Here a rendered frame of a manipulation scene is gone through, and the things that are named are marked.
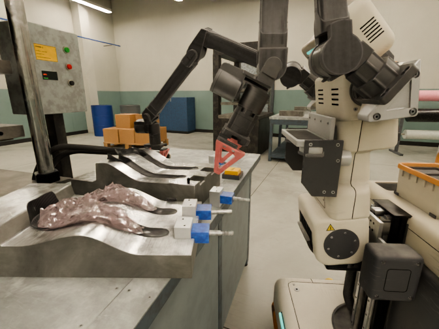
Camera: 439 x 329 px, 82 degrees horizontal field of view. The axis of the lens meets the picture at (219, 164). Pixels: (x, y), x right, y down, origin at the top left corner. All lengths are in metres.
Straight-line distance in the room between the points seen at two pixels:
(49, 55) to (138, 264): 1.19
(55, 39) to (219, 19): 6.85
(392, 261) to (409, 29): 6.91
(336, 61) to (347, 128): 0.27
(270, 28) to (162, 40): 8.48
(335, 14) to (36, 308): 0.77
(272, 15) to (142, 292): 0.59
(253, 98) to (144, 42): 8.93
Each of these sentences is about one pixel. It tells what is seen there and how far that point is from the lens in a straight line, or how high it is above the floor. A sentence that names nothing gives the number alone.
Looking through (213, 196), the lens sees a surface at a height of 0.84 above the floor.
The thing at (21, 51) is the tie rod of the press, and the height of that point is 1.32.
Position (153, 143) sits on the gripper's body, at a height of 0.93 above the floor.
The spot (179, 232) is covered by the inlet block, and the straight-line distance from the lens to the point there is 0.57.
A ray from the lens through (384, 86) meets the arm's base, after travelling 0.62.
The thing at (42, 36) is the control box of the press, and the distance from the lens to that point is 1.54.
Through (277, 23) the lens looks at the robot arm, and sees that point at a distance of 0.58.
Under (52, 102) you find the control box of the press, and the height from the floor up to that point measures 1.13.
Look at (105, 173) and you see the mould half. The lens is 0.96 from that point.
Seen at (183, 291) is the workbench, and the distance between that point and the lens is 0.80.
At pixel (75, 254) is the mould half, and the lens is 0.60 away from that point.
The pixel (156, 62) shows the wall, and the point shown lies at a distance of 9.09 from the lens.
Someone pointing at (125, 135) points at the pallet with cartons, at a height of 0.32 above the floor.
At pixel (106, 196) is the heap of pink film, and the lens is 0.71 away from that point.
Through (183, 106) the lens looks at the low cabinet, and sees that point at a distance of 7.84.
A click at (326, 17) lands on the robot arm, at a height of 1.30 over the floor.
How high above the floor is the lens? 1.16
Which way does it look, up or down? 15 degrees down
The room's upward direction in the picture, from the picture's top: straight up
